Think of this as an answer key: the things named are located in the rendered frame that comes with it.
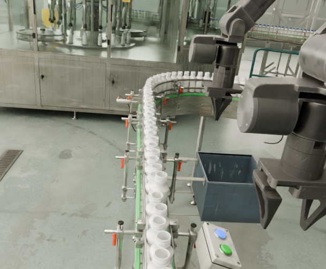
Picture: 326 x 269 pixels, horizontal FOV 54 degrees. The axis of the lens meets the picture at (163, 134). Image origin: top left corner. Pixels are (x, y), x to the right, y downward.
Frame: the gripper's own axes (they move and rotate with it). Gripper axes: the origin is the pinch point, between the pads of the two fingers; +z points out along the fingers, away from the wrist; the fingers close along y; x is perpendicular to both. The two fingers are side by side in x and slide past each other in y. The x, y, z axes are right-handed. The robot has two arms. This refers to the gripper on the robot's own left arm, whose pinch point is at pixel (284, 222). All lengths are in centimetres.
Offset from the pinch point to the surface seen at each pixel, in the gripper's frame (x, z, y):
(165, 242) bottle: 22.1, 23.9, -14.0
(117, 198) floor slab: 207, 138, -31
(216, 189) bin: 86, 48, 17
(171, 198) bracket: 80, 50, -5
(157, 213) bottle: 33.9, 24.5, -15.3
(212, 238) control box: 28.7, 27.7, -0.5
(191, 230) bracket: 34.8, 30.3, -5.0
